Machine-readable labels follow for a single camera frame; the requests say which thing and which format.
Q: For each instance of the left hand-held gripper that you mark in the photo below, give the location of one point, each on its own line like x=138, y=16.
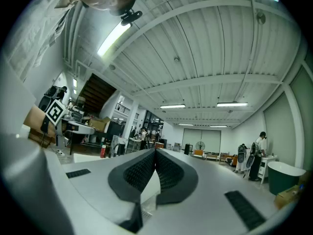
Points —
x=55, y=111

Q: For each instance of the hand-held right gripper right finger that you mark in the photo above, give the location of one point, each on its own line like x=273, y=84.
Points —
x=207, y=192

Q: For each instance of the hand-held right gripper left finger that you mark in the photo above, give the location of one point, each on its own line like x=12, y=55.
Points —
x=97, y=180

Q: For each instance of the green tub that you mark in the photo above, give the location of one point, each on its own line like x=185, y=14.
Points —
x=284, y=180

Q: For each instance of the cardboard box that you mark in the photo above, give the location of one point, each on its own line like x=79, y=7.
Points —
x=99, y=124
x=36, y=121
x=288, y=196

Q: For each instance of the red fire extinguisher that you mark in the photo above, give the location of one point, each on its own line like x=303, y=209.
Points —
x=103, y=151

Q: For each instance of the white power strip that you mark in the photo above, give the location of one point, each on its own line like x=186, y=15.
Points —
x=60, y=152

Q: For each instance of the brown staircase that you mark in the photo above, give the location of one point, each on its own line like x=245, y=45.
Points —
x=97, y=92

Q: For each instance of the black metal railing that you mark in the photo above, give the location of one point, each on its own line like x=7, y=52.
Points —
x=123, y=108

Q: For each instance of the black standing fan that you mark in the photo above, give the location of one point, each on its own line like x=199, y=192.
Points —
x=200, y=146

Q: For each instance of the black cabinet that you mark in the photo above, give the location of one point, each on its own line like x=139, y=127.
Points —
x=187, y=148

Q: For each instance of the white cabinet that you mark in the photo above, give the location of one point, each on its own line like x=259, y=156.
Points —
x=265, y=165

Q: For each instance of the person's white shirt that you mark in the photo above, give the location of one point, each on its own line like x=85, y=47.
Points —
x=29, y=38

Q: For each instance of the round ceiling detector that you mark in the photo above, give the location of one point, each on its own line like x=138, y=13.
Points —
x=176, y=59

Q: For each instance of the black head camera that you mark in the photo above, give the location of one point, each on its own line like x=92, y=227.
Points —
x=130, y=17

